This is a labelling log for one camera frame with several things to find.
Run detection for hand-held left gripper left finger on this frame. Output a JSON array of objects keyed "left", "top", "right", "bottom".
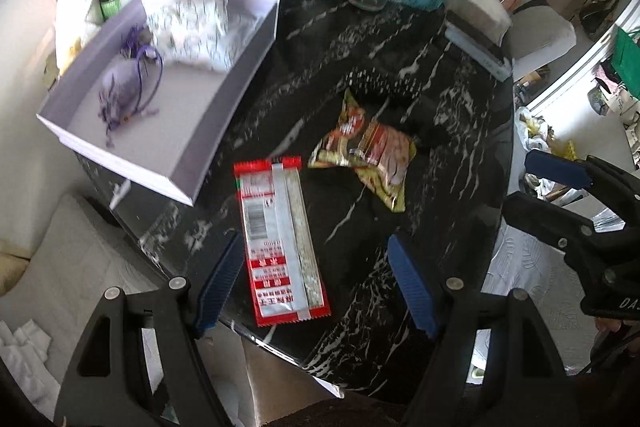
[{"left": 52, "top": 229, "right": 246, "bottom": 427}]

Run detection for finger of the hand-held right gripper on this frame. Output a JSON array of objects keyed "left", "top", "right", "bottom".
[
  {"left": 502, "top": 192, "right": 601, "bottom": 253},
  {"left": 524, "top": 150, "right": 640, "bottom": 220}
]

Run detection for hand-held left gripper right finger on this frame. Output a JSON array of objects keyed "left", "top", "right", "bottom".
[{"left": 387, "top": 234, "right": 583, "bottom": 427}]

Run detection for red white snack packet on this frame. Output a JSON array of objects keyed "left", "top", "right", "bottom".
[{"left": 233, "top": 157, "right": 332, "bottom": 328}]

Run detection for yellow red snack bag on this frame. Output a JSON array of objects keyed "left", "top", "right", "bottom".
[{"left": 307, "top": 88, "right": 417, "bottom": 213}]

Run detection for black white-dotted hair clip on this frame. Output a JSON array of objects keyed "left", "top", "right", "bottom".
[{"left": 345, "top": 66, "right": 426, "bottom": 100}]

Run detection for lavender gift box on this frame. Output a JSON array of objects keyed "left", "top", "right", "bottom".
[{"left": 36, "top": 0, "right": 316, "bottom": 207}]

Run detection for lavender drawstring pouch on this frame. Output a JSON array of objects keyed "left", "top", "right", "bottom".
[{"left": 97, "top": 44, "right": 163, "bottom": 148}]

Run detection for white patterned sachet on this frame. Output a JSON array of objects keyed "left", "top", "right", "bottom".
[
  {"left": 200, "top": 7, "right": 262, "bottom": 74},
  {"left": 145, "top": 0, "right": 233, "bottom": 65}
]

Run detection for person's right hand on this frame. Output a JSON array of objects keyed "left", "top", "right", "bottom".
[{"left": 595, "top": 314, "right": 623, "bottom": 335}]

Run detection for white plastic bags on floor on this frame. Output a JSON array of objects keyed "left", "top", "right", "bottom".
[{"left": 515, "top": 107, "right": 576, "bottom": 168}]

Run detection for chair with white cover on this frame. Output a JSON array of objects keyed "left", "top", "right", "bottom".
[{"left": 505, "top": 0, "right": 577, "bottom": 80}]

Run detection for green tote bag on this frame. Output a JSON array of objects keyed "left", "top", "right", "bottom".
[{"left": 611, "top": 27, "right": 640, "bottom": 100}]

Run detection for white flat box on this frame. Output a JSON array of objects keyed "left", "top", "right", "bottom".
[{"left": 445, "top": 24, "right": 512, "bottom": 80}]

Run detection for clear plastic bag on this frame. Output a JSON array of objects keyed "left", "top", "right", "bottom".
[{"left": 452, "top": 0, "right": 513, "bottom": 45}]

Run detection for green lidded jar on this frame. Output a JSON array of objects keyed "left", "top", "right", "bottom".
[{"left": 97, "top": 0, "right": 123, "bottom": 23}]

